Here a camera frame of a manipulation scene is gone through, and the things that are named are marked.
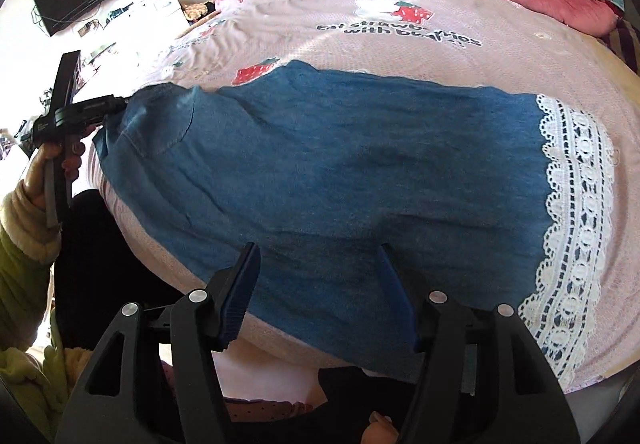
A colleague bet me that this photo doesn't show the person's left hand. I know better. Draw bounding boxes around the person's left hand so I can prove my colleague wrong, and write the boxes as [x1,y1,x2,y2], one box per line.
[25,124,96,220]

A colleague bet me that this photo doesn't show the white dresser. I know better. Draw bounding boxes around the white dresser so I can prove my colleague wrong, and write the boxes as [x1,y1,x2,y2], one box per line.
[75,0,193,90]

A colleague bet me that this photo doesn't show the dark floral cloth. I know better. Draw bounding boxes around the dark floral cloth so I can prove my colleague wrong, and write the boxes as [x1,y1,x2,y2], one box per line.
[180,0,221,25]

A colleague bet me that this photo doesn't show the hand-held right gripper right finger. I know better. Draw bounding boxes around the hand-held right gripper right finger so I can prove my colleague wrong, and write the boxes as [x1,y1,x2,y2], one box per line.
[380,244,581,444]

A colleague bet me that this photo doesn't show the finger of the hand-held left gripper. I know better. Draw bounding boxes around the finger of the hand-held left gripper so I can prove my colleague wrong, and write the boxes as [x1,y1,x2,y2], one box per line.
[82,94,130,126]

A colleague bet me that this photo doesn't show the blue denim pants lace trim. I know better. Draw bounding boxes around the blue denim pants lace trim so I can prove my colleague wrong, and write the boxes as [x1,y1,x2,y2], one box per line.
[92,59,621,392]

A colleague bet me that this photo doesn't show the pink dotted cloth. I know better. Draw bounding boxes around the pink dotted cloth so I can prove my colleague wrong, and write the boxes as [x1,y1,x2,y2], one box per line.
[220,396,316,425]

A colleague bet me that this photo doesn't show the person's legs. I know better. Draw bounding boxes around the person's legs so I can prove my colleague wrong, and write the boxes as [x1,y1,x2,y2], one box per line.
[52,189,416,444]

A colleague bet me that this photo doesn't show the person's left forearm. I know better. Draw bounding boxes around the person's left forearm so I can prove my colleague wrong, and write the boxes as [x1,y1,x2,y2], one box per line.
[0,179,65,355]

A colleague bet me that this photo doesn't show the pink strawberry printed bed sheet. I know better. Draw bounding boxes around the pink strawberry printed bed sheet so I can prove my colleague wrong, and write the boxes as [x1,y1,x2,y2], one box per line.
[85,0,640,395]

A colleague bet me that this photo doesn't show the purple striped pillow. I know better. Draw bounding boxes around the purple striped pillow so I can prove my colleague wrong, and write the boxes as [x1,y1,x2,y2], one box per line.
[597,17,640,75]

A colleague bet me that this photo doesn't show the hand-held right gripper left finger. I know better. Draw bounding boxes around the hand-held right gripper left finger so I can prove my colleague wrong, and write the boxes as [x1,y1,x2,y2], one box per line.
[54,242,262,444]

